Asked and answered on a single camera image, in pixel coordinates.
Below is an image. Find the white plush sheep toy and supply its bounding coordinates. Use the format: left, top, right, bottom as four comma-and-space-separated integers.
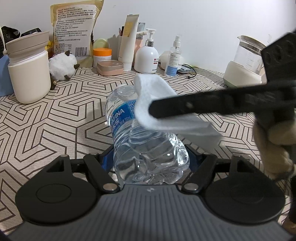
48, 51, 80, 90

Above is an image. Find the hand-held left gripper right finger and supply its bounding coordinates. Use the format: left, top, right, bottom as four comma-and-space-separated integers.
183, 144, 266, 194

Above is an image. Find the glass electric kettle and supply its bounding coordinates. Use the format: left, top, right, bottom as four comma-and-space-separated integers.
223, 35, 269, 88

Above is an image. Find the black hairbrush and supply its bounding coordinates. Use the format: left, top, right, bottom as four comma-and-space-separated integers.
0, 25, 21, 56

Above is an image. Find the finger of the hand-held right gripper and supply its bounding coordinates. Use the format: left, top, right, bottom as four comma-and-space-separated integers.
148, 85, 277, 120

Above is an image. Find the white cosmetic tube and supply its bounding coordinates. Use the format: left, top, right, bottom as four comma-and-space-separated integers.
121, 14, 140, 70

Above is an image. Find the white round device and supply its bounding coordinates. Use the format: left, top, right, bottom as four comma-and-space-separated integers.
160, 51, 173, 69

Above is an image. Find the geometric patterned tablecloth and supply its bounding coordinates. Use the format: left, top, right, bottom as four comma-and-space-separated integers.
0, 67, 296, 232

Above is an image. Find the clear plastic water bottle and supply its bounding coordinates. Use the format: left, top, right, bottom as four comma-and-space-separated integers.
105, 85, 190, 185

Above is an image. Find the white pump bottle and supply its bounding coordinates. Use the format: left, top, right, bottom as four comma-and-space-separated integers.
134, 28, 159, 74

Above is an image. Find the pink holder cup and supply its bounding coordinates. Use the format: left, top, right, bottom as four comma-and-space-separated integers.
134, 37, 145, 58

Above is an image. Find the white spoon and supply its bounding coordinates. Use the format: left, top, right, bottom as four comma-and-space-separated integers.
0, 26, 7, 56

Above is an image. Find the blue cloth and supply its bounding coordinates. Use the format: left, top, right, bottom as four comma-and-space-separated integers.
0, 56, 14, 96

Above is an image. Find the green round jar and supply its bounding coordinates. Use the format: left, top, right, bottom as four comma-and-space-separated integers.
93, 38, 109, 49

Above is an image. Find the person's right hand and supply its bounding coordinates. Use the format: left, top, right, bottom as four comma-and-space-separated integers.
252, 117, 296, 181

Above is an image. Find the clear spray bottle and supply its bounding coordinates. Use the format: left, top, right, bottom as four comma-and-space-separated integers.
165, 35, 182, 77

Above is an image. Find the black cable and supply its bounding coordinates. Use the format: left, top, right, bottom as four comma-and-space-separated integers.
183, 64, 197, 79

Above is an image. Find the white jar orange lid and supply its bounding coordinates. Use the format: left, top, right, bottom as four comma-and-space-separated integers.
92, 48, 113, 68

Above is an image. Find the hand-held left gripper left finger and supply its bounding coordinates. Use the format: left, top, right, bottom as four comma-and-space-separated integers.
35, 145, 121, 194

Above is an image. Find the white and beige canister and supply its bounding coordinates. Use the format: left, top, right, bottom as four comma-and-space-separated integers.
5, 31, 52, 104

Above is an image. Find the yellow food bag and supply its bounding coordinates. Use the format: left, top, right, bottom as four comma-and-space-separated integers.
50, 0, 104, 67

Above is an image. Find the white wipe cloth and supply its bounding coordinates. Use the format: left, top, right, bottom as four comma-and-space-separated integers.
134, 74, 223, 153

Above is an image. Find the pink rectangular case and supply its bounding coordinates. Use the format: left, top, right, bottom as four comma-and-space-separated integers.
97, 60, 124, 76

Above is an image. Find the white pen cup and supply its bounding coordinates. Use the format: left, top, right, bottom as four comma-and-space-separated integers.
118, 35, 126, 63

